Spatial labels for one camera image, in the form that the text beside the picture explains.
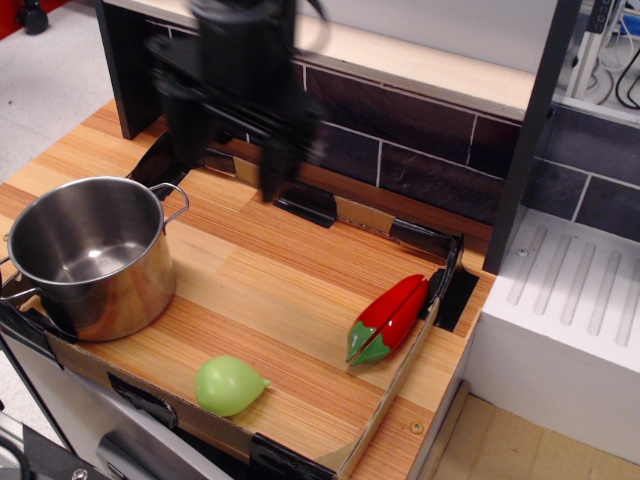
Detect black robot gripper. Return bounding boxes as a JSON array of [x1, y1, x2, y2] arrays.
[[146, 34, 325, 203]]

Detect stainless steel pot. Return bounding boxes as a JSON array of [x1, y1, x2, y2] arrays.
[[1, 176, 185, 341]]

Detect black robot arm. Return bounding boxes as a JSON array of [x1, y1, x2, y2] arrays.
[[146, 1, 325, 202]]

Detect cardboard fence with black tape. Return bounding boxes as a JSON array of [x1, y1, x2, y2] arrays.
[[0, 130, 481, 480]]

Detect black caster wheel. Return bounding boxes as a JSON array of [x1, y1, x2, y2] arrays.
[[16, 0, 49, 36]]

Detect red toy chili pepper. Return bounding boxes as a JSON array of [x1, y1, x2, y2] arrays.
[[346, 275, 430, 366]]

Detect green toy pear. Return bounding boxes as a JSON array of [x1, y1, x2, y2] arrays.
[[195, 355, 271, 417]]

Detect light wooden shelf board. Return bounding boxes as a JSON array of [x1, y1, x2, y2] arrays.
[[107, 0, 537, 121]]

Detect white toy sink drainboard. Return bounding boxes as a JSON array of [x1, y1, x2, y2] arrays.
[[464, 210, 639, 462]]

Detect dark grey shelf post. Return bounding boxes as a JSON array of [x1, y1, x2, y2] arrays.
[[483, 1, 582, 274]]

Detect black cables in background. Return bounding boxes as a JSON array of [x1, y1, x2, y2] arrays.
[[584, 0, 640, 109]]

